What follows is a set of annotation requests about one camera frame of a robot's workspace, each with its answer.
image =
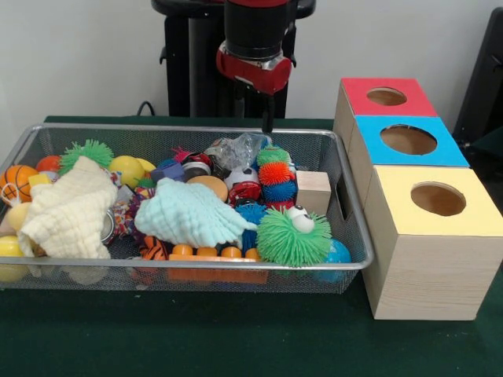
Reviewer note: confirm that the dark green side table cloth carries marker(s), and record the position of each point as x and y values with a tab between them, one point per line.
489	151

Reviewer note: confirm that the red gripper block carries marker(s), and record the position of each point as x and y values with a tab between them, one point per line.
251	74

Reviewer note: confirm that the small soccer ball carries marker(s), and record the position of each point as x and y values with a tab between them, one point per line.
241	178

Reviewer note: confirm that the shallow clear mesh bin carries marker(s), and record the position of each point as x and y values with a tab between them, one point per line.
59	282

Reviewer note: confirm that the light blue waffle cloth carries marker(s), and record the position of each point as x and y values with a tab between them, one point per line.
188	216

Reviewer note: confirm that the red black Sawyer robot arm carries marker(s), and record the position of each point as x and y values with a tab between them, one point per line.
255	27

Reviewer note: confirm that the black robot stand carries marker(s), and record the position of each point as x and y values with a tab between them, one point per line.
181	78

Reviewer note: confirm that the bottle with blue label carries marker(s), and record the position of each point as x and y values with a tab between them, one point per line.
236	151

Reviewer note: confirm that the multicolour puffer caterpillar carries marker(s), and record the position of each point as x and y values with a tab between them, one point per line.
275	176

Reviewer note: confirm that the wooden box with three holes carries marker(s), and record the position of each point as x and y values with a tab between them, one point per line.
424	275

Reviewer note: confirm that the small orange basketball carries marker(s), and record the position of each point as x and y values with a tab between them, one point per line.
19	180

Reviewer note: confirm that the orange toy brick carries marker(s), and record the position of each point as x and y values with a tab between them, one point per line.
212	255

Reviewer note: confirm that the small green puffer ball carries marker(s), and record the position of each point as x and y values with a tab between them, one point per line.
92	151

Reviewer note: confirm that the cream waffle cloth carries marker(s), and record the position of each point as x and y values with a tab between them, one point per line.
67	212

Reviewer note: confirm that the wooden cube block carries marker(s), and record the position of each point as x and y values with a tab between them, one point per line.
312	190

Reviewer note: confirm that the toy burger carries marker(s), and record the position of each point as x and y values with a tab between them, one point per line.
210	186

